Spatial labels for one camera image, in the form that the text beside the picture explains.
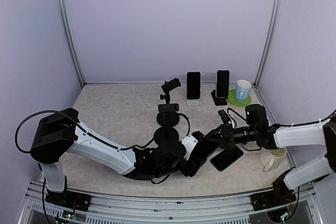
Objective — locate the light blue mug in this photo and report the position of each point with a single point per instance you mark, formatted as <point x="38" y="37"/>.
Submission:
<point x="242" y="90"/>

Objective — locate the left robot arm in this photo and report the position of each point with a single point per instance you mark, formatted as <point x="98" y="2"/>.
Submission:
<point x="62" y="131"/>

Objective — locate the white folding phone stand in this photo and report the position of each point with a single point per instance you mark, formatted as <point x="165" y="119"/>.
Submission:
<point x="193" y="102"/>

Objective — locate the green saucer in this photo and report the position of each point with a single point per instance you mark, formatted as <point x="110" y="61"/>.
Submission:
<point x="231" y="99"/>

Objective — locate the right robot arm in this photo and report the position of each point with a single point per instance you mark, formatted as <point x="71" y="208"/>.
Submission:
<point x="276" y="136"/>

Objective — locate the black folding phone stand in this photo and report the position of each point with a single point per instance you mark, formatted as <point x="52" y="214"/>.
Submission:
<point x="218" y="101"/>

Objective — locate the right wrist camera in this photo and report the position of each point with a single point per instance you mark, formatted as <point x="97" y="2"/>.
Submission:
<point x="227" y="118"/>

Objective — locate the cream ceramic mug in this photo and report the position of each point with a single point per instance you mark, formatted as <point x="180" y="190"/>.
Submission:
<point x="271" y="159"/>

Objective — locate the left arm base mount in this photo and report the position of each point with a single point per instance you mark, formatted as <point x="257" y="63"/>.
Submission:
<point x="69" y="199"/>

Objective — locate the left aluminium frame post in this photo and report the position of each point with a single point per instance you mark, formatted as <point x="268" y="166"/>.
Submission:
<point x="70" y="42"/>

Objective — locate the blue phone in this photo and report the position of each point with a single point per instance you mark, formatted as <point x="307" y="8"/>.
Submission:
<point x="205" y="149"/>

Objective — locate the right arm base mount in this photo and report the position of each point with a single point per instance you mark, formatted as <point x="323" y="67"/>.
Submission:
<point x="279" y="195"/>

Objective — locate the teal phone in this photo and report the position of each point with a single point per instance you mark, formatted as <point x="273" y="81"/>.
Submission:
<point x="222" y="161"/>

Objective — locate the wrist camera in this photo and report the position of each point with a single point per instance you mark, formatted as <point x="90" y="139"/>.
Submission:
<point x="227" y="118"/>
<point x="190" y="142"/>

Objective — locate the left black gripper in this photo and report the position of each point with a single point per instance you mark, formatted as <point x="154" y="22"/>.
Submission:
<point x="192" y="167"/>

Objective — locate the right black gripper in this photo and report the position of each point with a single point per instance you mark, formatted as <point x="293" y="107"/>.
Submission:
<point x="229" y="141"/>

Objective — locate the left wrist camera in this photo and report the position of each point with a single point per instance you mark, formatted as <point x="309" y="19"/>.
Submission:
<point x="190" y="142"/>

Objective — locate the aluminium frame post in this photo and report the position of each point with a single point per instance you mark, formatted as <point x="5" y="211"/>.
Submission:
<point x="267" y="46"/>
<point x="70" y="42"/>

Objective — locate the right aluminium frame post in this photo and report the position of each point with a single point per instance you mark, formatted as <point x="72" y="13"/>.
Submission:
<point x="267" y="46"/>

